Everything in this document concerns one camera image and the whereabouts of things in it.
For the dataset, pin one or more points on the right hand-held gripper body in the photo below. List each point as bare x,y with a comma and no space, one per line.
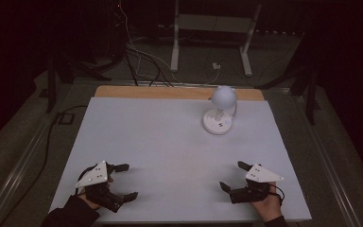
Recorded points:
255,189

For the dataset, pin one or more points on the aluminium floor rail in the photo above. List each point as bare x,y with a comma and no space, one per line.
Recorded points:
334,176
19,171

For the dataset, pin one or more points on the white plug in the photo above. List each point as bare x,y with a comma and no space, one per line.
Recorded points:
216,66

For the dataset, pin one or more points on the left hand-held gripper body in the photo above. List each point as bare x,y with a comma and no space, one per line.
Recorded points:
96,176

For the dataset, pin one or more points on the white table mat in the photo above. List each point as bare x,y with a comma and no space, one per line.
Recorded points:
170,142

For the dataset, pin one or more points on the person's left hand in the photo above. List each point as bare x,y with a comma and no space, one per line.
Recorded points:
89,202

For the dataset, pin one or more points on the black square floor plate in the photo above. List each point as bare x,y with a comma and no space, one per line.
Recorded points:
58,118

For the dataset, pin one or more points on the grey metal stand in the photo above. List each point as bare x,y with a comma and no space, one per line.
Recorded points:
175,47

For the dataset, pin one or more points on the person's right hand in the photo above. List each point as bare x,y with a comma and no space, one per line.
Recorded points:
266,208

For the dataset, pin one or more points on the white round desk lamp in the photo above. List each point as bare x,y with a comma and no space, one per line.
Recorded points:
223,96

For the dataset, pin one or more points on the black tripod stand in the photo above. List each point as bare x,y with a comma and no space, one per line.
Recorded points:
311,101
51,91

